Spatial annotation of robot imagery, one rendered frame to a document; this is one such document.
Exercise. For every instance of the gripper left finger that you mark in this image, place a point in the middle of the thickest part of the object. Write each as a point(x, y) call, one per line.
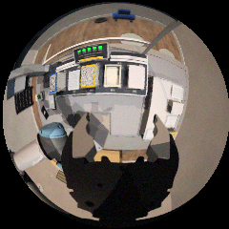
point(78, 150)

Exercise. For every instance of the beige open rectangular reservoir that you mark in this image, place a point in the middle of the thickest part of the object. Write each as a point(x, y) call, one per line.
point(112, 76)

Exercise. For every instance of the grey tip rack with blue rim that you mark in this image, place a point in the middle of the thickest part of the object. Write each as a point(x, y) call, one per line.
point(57, 82)

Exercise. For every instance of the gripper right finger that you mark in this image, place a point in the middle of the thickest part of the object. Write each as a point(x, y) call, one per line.
point(163, 150)

